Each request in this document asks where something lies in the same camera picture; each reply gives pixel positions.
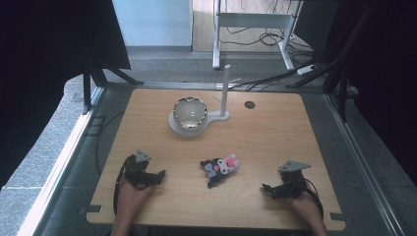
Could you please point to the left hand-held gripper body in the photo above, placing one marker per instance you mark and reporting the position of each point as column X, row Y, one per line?
column 137, row 170

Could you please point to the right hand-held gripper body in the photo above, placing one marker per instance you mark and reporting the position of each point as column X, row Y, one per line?
column 291, row 183

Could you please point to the black and pink plush toy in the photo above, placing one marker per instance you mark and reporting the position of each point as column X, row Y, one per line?
column 219, row 168

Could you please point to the glass bowl with dark rim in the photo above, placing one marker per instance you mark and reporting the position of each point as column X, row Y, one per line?
column 190, row 112

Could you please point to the person's right hand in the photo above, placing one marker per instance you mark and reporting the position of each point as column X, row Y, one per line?
column 305, row 206

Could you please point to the person's left hand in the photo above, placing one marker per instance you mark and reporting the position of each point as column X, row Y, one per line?
column 132, row 196

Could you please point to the dark round table grommet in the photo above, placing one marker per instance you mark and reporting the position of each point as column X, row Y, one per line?
column 250, row 105

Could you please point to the white stand with pole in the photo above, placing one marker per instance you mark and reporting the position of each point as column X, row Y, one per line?
column 224, row 98

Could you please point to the black metal stand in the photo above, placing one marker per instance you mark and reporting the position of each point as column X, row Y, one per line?
column 337, row 62
column 93, row 77

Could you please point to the white power strip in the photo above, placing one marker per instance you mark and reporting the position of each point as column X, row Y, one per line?
column 306, row 69

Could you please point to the black curtain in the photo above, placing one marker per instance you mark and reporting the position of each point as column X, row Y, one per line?
column 383, row 72
column 49, row 65

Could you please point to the aluminium frame rail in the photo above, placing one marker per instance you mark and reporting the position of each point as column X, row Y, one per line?
column 57, row 170
column 364, row 164

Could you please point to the white metal desk frame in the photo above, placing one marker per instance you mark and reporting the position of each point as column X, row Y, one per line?
column 250, row 20

